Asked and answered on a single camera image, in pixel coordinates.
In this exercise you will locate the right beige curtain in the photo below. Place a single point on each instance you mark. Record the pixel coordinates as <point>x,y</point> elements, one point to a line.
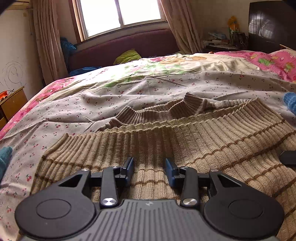
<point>180,18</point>

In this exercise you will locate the beige curtain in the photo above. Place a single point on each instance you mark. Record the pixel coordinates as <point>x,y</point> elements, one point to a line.
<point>48,41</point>
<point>180,18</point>

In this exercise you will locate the teal fuzzy garment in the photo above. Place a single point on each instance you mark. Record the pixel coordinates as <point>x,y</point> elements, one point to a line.
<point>5,156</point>

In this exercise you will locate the cherry print grey sheet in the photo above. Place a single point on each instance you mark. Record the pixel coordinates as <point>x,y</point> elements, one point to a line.
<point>27,153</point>

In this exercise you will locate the blue cloth by headboard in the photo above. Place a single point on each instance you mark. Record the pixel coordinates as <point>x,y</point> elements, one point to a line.
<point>83,70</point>

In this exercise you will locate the purple padded headboard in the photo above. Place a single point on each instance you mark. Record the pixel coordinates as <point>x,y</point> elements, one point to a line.
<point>146,44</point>

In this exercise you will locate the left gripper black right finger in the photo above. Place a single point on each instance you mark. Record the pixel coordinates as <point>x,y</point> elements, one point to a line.
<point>229,206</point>

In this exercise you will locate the blue knit garment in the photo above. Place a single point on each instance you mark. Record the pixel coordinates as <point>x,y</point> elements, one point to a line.
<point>290,101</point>

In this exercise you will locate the beige striped knit sweater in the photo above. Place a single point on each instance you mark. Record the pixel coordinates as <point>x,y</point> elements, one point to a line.
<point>242,138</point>

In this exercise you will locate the lime green pillow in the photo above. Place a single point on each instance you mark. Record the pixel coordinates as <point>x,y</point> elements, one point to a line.
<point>127,56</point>

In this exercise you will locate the pink floral bed quilt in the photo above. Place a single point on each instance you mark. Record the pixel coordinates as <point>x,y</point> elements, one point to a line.
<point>161,64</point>

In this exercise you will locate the cluttered bedside shelf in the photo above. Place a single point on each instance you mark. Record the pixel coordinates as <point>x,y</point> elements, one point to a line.
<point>218,42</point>

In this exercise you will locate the left beige curtain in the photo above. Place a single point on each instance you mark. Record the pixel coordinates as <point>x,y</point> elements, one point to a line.
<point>48,41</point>

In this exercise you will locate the orange item on cabinet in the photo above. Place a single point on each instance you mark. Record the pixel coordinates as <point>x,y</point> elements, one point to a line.
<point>3,95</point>

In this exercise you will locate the wooden side cabinet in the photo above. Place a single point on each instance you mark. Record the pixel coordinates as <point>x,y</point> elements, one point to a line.
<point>11,104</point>

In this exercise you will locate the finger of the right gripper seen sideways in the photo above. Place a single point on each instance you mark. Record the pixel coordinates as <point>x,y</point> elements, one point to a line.
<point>288,158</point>

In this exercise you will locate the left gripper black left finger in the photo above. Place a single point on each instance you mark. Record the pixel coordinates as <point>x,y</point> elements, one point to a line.
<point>68,208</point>

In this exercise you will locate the window with frame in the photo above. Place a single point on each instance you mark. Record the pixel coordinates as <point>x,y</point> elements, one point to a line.
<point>94,18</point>

